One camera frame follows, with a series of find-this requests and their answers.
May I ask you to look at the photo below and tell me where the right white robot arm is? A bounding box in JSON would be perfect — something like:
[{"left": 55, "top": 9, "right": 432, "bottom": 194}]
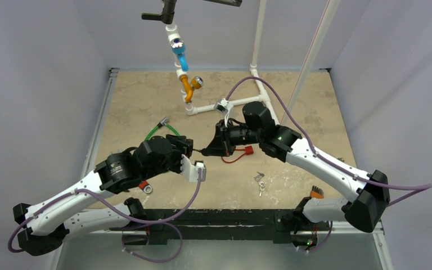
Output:
[{"left": 201, "top": 101, "right": 390, "bottom": 233}]

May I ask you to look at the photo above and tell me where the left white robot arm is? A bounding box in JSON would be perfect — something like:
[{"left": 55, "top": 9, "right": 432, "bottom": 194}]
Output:
[{"left": 8, "top": 135, "right": 206, "bottom": 256}]

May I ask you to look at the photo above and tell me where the silver key bunch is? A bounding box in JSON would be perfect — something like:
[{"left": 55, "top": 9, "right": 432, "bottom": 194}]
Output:
[{"left": 254, "top": 172, "right": 266, "bottom": 197}]

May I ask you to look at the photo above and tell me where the orange hex key set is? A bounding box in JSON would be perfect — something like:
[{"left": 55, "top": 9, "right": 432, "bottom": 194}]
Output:
[{"left": 309, "top": 186, "right": 325, "bottom": 199}]

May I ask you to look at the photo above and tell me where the orange tap valve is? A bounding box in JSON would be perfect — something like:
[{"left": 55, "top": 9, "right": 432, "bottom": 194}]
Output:
[{"left": 179, "top": 74, "right": 204, "bottom": 104}]

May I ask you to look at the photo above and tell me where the blue tap valve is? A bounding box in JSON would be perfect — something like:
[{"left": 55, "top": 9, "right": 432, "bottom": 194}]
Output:
[{"left": 169, "top": 38, "right": 189, "bottom": 71}]

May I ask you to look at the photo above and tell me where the white pole with red stripe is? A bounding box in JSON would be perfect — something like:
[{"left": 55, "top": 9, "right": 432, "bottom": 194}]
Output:
[{"left": 281, "top": 0, "right": 341, "bottom": 124}]

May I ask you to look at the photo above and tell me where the red cable lock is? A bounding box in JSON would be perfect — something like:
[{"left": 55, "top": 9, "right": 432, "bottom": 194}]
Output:
[{"left": 220, "top": 146, "right": 254, "bottom": 164}]

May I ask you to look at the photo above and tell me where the green cable lock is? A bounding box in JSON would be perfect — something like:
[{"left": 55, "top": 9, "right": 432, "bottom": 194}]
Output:
[{"left": 145, "top": 116, "right": 180, "bottom": 140}]

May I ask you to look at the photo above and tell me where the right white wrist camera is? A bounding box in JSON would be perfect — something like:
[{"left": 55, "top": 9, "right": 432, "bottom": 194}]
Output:
[{"left": 214, "top": 98, "right": 234, "bottom": 127}]

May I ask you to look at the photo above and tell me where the red handled adjustable wrench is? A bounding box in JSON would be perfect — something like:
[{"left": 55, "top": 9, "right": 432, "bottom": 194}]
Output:
[{"left": 138, "top": 181, "right": 153, "bottom": 194}]

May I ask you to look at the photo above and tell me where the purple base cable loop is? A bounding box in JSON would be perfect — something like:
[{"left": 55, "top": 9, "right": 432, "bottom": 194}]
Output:
[{"left": 121, "top": 222, "right": 184, "bottom": 263}]

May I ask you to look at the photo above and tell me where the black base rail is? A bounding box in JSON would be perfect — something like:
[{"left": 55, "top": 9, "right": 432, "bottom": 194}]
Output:
[{"left": 120, "top": 208, "right": 330, "bottom": 247}]

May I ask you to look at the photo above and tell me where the white PVC pipe frame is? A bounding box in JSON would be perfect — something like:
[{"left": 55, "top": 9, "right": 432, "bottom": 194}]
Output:
[{"left": 165, "top": 1, "right": 279, "bottom": 124}]

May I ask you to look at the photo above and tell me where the black crank handle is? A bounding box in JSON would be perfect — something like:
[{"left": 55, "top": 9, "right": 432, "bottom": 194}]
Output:
[{"left": 141, "top": 0, "right": 242, "bottom": 25}]

